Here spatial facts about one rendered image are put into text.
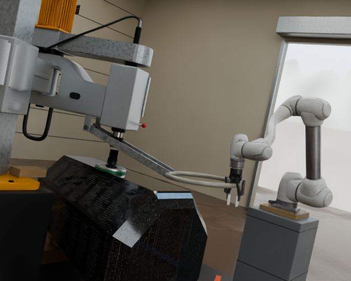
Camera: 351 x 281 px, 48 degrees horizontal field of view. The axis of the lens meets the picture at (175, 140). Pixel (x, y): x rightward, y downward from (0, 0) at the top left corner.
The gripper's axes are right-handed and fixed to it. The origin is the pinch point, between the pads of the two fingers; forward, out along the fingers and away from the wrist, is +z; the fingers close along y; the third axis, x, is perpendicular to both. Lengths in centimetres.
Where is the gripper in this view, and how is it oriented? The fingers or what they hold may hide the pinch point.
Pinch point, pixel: (233, 200)
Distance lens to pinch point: 250.3
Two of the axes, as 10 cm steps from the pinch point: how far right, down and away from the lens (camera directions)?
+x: -5.2, -0.4, -8.5
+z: -1.1, 9.9, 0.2
